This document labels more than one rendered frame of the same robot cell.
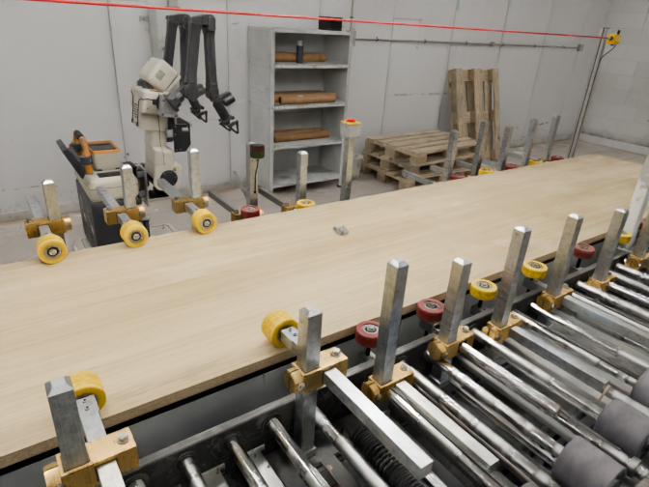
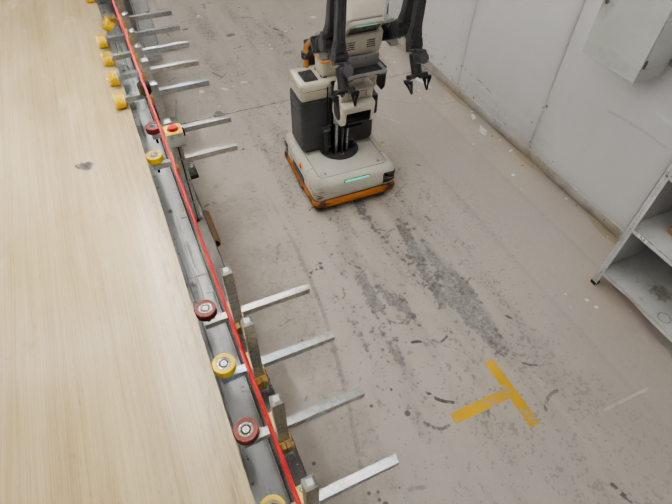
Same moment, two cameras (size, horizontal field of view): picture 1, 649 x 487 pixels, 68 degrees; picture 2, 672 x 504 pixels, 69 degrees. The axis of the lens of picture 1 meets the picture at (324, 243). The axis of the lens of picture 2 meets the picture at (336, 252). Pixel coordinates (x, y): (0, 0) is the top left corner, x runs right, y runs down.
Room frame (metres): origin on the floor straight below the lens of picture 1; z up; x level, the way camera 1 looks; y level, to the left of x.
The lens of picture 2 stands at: (3.26, -1.63, 2.42)
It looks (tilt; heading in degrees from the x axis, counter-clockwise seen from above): 49 degrees down; 101
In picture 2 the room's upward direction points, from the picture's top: 2 degrees clockwise
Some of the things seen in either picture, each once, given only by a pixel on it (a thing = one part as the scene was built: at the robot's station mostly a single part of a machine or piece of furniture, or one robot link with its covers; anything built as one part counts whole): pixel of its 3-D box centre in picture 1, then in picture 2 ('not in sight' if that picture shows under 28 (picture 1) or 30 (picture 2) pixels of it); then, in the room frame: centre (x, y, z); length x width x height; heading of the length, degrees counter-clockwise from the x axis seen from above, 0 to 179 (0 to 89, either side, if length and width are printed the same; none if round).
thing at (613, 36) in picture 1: (588, 107); not in sight; (3.44, -1.75, 1.20); 0.15 x 0.12 x 1.00; 127
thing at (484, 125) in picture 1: (477, 160); (255, 358); (2.84, -0.88, 0.93); 0.04 x 0.04 x 0.48; 37
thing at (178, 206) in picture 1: (190, 203); not in sight; (1.79, 0.54, 0.95); 0.14 x 0.06 x 0.05; 127
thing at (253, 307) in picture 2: (428, 183); (258, 306); (2.75, -0.59, 0.80); 0.43 x 0.03 x 0.04; 37
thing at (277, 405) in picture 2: (501, 164); (281, 430); (2.99, -1.08, 0.88); 0.04 x 0.04 x 0.48; 37
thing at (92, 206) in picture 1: (113, 202); (334, 102); (2.66, 1.26, 0.59); 0.55 x 0.34 x 0.83; 35
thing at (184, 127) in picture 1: (173, 128); (361, 74); (2.88, 0.95, 0.99); 0.28 x 0.16 x 0.22; 35
